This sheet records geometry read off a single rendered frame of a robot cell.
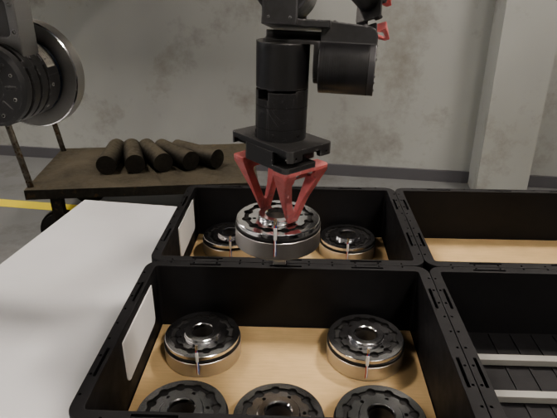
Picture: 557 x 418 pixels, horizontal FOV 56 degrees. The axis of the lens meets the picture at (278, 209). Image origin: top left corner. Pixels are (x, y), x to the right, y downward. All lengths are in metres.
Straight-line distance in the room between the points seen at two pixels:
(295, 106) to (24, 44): 0.59
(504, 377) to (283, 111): 0.45
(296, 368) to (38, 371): 0.47
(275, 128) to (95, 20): 3.51
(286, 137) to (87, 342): 0.61
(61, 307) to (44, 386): 0.23
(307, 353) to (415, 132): 3.03
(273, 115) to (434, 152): 3.21
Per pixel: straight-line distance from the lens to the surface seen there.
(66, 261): 1.32
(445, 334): 0.65
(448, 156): 3.76
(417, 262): 0.78
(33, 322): 1.13
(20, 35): 1.03
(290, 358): 0.74
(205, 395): 0.65
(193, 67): 3.80
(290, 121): 0.57
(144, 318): 0.73
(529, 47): 3.38
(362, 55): 0.55
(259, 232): 0.60
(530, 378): 0.79
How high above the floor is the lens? 1.31
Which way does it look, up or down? 24 degrees down
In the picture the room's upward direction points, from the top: straight up
